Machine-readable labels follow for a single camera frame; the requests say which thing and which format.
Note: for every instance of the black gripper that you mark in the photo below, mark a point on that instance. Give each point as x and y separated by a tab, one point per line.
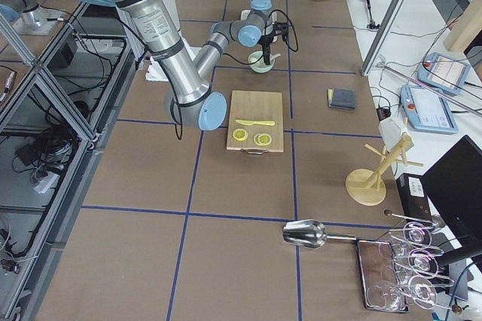
266	41

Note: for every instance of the cream plastic spoon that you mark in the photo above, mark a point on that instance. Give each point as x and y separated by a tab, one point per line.
273	57

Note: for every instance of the white steamed bun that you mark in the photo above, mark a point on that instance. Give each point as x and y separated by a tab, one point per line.
255	58

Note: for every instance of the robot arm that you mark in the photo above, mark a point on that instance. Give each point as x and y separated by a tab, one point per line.
191	101

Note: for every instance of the mint green bowl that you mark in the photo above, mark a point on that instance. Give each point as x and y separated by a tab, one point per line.
261	67

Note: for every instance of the bamboo cutting board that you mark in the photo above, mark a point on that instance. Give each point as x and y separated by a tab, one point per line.
256	106

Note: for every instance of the yellow plastic knife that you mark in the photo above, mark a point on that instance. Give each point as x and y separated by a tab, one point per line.
251	123

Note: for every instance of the grey yellow folded cloth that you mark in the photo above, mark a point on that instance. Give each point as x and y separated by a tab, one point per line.
341	98

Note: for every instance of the single lemon slice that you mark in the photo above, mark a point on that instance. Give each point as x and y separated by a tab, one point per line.
240	134

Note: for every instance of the upper lemon slice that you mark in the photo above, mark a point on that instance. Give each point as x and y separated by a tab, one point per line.
262	136

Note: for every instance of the lower stacked lemon slice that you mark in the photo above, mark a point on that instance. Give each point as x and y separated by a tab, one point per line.
263	142

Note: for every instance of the near teach pendant tablet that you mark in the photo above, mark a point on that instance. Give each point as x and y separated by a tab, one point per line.
427	110

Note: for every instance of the teach pendant tablet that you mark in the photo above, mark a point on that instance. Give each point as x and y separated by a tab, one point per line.
443	72
427	110

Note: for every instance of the wooden mug tree stand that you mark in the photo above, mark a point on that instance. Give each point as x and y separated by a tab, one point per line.
366	186

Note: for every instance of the far teach pendant tablet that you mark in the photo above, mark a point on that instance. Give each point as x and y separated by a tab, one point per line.
443	72

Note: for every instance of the steel scoop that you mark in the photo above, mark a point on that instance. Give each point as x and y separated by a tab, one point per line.
312	234

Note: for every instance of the black monitor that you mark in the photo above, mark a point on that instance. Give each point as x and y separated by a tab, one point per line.
453	185

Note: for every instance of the wine glass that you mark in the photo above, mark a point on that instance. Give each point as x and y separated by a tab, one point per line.
413	235

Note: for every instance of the black glass rack tray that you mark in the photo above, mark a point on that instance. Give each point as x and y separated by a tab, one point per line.
376	269

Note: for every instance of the aluminium frame post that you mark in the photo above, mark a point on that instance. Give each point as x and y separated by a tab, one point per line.
380	38

